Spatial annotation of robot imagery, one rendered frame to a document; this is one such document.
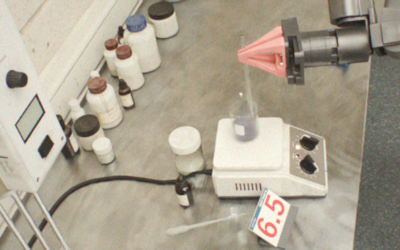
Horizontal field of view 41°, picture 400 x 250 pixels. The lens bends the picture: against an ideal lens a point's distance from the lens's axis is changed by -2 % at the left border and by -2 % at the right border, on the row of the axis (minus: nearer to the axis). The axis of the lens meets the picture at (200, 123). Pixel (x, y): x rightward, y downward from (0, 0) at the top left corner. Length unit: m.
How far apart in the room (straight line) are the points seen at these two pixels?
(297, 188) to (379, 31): 0.31
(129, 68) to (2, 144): 0.75
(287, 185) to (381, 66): 1.56
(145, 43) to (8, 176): 0.77
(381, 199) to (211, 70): 0.91
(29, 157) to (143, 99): 0.73
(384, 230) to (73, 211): 1.12
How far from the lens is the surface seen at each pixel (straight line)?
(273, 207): 0.96
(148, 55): 1.28
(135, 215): 1.02
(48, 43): 1.25
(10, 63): 0.50
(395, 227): 1.90
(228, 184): 0.97
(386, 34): 0.84
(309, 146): 1.01
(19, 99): 0.52
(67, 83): 1.23
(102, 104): 1.15
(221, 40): 1.37
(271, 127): 1.00
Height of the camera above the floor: 1.54
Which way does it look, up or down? 44 degrees down
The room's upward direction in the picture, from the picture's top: 12 degrees counter-clockwise
